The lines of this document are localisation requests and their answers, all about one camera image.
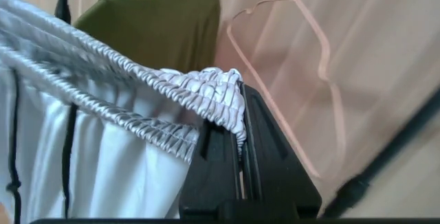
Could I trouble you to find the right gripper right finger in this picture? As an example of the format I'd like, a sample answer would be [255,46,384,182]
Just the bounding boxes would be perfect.
[240,83,322,218]

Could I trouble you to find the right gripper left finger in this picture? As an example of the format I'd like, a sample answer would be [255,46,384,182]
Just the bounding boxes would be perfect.
[178,120,245,219]

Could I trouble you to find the pale grey shorts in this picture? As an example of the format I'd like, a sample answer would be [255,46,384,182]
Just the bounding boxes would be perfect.
[0,0,248,224]

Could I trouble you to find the green shirt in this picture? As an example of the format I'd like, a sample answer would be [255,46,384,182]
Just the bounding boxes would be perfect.
[73,0,221,74]

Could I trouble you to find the pink clothes hanger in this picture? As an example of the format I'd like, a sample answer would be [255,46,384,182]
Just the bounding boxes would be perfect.
[225,0,347,181]

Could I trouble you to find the black clothes rack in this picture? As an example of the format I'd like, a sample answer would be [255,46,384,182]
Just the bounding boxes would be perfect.
[54,0,440,218]

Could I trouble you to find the beige curtain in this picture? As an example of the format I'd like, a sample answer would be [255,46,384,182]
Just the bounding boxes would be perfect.
[0,0,440,219]

